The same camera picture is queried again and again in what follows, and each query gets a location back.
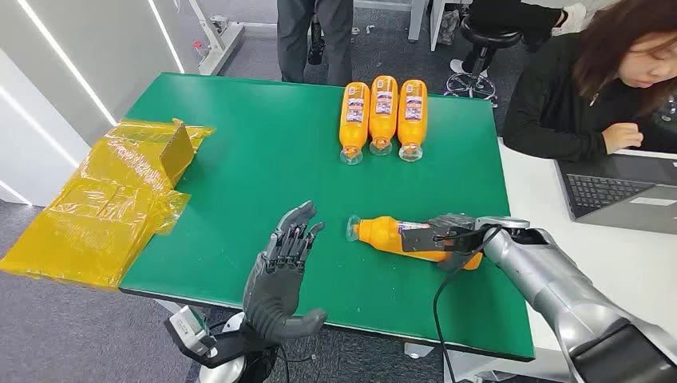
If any white desk leg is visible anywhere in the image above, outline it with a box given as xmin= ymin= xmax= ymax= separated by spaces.
xmin=406 ymin=0 xmax=432 ymax=43

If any person's hand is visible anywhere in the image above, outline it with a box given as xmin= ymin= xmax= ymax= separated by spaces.
xmin=601 ymin=122 xmax=645 ymax=156

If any grey laptop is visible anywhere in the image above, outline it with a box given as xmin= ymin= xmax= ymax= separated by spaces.
xmin=554 ymin=150 xmax=677 ymax=237

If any yellow plastic wrapped cardboard box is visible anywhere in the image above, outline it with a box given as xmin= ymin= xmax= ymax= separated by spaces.
xmin=0 ymin=118 xmax=216 ymax=291

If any standing person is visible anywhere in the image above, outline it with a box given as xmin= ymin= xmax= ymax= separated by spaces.
xmin=275 ymin=0 xmax=354 ymax=88

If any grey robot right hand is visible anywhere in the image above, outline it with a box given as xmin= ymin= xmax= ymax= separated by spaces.
xmin=401 ymin=212 xmax=485 ymax=273

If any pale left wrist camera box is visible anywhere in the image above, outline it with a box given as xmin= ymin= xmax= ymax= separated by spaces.
xmin=164 ymin=305 xmax=218 ymax=367

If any black cable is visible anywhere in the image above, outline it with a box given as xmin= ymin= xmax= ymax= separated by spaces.
xmin=432 ymin=224 xmax=504 ymax=383

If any white stand base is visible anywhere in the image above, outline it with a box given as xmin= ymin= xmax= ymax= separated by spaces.
xmin=187 ymin=0 xmax=246 ymax=77

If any black stool with chrome base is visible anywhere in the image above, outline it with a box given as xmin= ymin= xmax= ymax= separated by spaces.
xmin=444 ymin=15 xmax=525 ymax=108

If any grey table foot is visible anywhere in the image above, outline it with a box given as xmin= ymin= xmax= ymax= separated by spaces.
xmin=404 ymin=342 xmax=435 ymax=361

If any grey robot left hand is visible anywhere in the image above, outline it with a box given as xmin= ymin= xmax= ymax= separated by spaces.
xmin=242 ymin=199 xmax=329 ymax=345

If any seated person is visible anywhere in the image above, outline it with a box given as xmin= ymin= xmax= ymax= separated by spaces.
xmin=501 ymin=0 xmax=677 ymax=163

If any orange bottle with clear cap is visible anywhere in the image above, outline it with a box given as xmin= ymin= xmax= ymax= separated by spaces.
xmin=346 ymin=215 xmax=483 ymax=271
xmin=338 ymin=81 xmax=371 ymax=166
xmin=397 ymin=79 xmax=429 ymax=163
xmin=368 ymin=74 xmax=398 ymax=157

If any person on stool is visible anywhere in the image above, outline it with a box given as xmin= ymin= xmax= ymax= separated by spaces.
xmin=449 ymin=0 xmax=589 ymax=75

